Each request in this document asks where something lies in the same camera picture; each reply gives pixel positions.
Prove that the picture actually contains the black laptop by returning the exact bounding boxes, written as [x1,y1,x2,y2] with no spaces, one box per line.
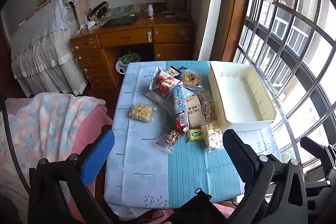
[101,15,139,28]

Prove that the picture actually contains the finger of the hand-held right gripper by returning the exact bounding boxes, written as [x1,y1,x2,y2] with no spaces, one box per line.
[300,136,336,184]

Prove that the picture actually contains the metal window guard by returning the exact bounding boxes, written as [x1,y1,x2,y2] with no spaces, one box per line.
[234,0,336,169]

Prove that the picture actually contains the white charger cable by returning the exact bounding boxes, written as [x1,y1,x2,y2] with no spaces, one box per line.
[76,18,95,35]

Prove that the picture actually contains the red and white snack bag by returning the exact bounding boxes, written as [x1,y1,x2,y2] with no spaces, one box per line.
[149,67,183,98]

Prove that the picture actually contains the beige soda cracker pack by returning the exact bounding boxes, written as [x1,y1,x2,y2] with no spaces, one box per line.
[185,95,206,130]

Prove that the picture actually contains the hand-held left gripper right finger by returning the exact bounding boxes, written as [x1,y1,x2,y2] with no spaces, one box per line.
[223,129,308,224]

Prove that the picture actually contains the silver snack bag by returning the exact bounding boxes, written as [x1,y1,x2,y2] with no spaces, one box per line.
[144,90,175,115]

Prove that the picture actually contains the white trash bag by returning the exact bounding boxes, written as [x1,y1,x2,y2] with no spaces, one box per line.
[115,53,142,75]

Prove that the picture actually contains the clear popcorn packet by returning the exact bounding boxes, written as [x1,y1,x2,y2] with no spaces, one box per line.
[201,121,223,152]

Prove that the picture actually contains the pink pastel blanket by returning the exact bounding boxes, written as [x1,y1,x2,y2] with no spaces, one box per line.
[0,93,113,224]

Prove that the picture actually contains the long red biscuit tube pack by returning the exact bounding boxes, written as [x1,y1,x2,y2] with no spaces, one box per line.
[172,84,190,135]

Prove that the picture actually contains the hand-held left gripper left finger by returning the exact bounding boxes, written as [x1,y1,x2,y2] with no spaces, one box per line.
[28,130,115,224]

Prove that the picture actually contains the blue leaf print tablecloth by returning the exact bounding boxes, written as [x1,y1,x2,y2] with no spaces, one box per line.
[104,60,282,214]

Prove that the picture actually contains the red white barcode packet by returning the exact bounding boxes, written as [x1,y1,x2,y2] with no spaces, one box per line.
[165,66,181,80]

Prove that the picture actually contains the cream plastic storage bin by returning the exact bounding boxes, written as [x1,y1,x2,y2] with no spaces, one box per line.
[209,61,277,132]

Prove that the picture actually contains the white pipe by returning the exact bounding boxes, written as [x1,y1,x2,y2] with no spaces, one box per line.
[197,0,235,62]

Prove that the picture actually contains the clear mixed nut packet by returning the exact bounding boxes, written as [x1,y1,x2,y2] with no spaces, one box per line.
[201,91,217,122]

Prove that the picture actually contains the clear red nut packet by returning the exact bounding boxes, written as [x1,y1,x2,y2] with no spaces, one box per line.
[155,127,181,154]

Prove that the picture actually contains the black cable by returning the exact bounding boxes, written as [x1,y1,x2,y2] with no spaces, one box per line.
[0,95,30,189]

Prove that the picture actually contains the wooden desk with drawers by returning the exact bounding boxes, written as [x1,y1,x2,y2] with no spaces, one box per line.
[70,2,196,89]

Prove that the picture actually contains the white papers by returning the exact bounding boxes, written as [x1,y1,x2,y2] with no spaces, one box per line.
[161,10,184,20]

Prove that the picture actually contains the small green yellow packet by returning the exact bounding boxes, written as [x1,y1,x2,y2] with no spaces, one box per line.
[186,128,205,143]

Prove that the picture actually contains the clear bread packet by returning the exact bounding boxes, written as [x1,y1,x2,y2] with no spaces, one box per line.
[181,69,205,90]

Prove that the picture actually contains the white lace furniture cover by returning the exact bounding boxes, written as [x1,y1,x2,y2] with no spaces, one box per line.
[10,0,88,96]

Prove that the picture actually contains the clear yellow cracker packet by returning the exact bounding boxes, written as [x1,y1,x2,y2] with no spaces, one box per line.
[129,103,154,123]

